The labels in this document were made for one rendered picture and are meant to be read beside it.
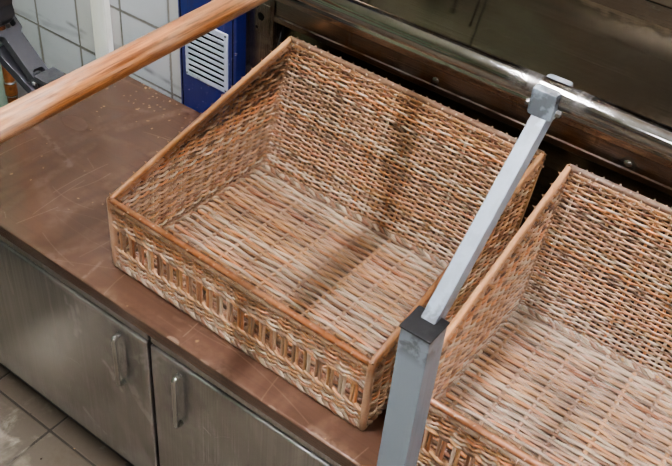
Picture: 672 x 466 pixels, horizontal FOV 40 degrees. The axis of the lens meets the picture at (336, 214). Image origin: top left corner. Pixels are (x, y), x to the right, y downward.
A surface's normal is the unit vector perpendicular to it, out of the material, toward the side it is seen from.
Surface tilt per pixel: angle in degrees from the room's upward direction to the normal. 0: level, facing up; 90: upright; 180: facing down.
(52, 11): 90
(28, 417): 0
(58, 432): 0
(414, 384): 90
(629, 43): 70
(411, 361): 90
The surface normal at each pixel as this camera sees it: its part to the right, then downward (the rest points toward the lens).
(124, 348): -0.60, 0.47
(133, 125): 0.07, -0.77
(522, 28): -0.54, 0.18
